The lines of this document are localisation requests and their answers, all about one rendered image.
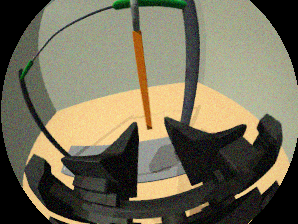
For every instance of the orange handle with grey top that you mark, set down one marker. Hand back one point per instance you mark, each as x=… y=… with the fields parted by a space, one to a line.
x=140 y=61

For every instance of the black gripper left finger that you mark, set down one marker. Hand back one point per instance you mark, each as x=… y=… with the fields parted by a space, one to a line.
x=118 y=163

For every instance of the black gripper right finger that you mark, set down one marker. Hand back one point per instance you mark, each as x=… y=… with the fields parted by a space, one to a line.
x=196 y=149

